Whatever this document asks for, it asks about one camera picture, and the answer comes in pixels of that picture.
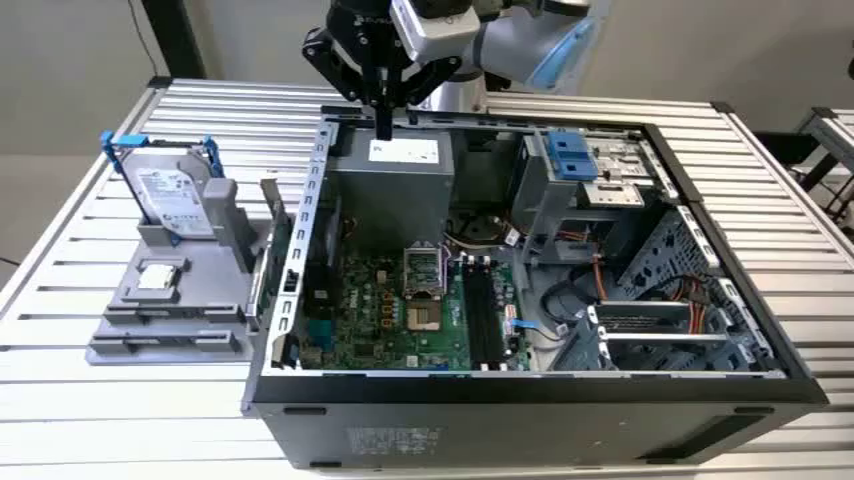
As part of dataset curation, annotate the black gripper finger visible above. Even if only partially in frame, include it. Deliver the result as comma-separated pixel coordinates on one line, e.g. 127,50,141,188
384,56,464,141
301,27,386,141

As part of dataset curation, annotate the black RAM slot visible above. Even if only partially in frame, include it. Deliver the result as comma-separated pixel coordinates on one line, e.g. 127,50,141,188
485,257,508,372
465,257,488,372

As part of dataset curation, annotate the grey power supply unit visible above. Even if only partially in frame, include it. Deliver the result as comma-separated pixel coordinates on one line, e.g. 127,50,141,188
326,127,460,251

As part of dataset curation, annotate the blue drive bay latch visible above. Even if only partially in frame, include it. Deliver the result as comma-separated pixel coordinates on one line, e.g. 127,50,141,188
545,130,597,181

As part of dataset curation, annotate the metal drive bay cage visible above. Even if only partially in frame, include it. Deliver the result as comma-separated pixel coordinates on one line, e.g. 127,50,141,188
513,127,662,261

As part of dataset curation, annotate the graphics card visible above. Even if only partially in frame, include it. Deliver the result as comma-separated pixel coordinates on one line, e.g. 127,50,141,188
245,175,297,334

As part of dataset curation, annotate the hard disk in blue carrier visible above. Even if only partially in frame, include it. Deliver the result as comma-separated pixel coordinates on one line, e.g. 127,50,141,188
99,130,226,246

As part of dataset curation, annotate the metal socket cover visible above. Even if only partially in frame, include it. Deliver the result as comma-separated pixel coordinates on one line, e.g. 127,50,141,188
404,242,448,296

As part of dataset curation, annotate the CPU socket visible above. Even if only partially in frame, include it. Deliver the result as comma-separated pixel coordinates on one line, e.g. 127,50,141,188
405,294,448,334

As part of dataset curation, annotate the grey parts rack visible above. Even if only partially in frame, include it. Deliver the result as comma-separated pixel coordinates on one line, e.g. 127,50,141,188
85,177,296,366

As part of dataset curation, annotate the silver CPU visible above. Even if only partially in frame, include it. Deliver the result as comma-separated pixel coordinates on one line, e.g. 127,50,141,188
137,264,177,291

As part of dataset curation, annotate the green motherboard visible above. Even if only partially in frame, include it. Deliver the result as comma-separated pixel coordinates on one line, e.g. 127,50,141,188
300,247,536,371

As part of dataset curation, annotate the blue expansion slot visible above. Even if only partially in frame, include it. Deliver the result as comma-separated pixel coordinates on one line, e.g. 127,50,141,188
308,319,336,349

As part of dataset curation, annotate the metal disk bay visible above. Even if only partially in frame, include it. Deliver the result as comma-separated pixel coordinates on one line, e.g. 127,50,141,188
553,299,780,374

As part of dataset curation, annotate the neighbouring metal slat table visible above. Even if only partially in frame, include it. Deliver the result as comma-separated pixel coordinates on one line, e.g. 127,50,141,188
791,107,854,226

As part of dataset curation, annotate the black open PC case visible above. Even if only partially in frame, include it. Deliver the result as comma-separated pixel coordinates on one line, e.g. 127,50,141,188
239,102,829,471

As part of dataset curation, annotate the case label sticker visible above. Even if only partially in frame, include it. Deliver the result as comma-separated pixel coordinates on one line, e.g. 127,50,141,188
346,424,442,456

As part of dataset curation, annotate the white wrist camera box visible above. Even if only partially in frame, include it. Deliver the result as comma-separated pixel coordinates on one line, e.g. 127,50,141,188
389,0,484,64

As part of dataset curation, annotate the black upright post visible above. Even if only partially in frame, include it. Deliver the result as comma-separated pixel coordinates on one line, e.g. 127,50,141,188
139,0,209,81

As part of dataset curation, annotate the black cooler with wires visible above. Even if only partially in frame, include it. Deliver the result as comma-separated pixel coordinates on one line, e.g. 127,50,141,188
444,209,529,251

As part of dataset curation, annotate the locking lever wire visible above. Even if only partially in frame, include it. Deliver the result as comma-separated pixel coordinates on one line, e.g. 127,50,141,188
437,247,460,299

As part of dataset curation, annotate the thin orange wire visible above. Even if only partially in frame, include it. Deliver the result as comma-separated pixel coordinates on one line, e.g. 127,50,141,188
590,252,609,304

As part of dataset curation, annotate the black wire loop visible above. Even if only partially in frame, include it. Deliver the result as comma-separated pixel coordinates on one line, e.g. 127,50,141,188
540,279,596,341

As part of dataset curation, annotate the orange wire bundle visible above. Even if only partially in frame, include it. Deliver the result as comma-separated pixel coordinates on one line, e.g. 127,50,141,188
666,274,709,336

